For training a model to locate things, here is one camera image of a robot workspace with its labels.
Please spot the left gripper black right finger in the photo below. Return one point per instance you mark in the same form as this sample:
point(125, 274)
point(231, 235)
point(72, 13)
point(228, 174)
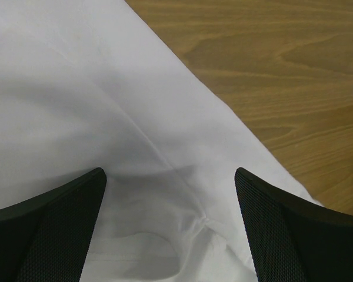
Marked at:
point(292, 239)

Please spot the white t shirt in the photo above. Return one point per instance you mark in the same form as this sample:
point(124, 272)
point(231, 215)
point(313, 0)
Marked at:
point(86, 84)

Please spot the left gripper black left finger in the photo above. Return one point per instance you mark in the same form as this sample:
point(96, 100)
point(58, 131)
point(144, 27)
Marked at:
point(47, 237)

